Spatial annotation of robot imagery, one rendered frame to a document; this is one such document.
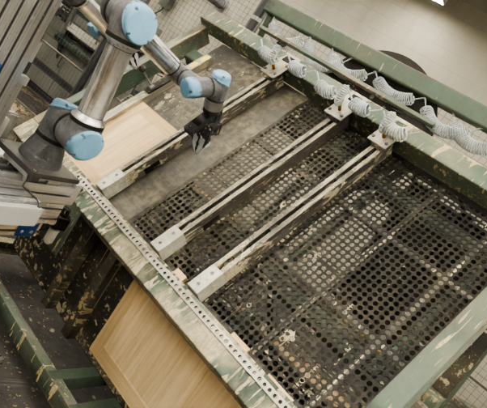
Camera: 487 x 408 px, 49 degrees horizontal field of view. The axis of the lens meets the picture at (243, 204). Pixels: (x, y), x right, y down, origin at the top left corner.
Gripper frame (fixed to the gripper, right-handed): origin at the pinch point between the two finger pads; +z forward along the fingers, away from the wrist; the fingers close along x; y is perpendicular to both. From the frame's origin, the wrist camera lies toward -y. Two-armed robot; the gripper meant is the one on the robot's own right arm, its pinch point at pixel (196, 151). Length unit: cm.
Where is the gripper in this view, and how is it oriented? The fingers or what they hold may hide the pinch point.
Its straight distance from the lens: 221.2
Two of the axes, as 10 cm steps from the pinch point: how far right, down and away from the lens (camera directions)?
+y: 6.2, -3.1, 7.2
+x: -7.2, -5.7, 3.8
